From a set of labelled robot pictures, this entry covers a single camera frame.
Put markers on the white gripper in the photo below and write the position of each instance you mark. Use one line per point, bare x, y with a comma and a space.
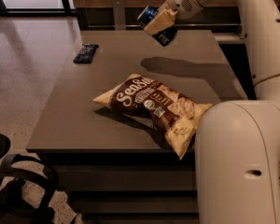
183, 1

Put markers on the blue pepsi can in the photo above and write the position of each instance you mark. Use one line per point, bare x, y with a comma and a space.
164, 37

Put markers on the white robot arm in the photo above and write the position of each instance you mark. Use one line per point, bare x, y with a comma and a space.
237, 146

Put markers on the dark blue snack bar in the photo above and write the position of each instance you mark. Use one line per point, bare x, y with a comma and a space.
86, 53

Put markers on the brown white chips bag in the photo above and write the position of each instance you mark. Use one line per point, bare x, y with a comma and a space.
172, 113

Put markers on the grey drawer cabinet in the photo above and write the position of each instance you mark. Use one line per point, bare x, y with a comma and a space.
114, 169

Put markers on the left metal bracket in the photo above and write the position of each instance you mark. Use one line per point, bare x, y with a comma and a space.
119, 14

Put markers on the black bag with straps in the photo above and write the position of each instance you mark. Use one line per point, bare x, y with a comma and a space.
13, 208

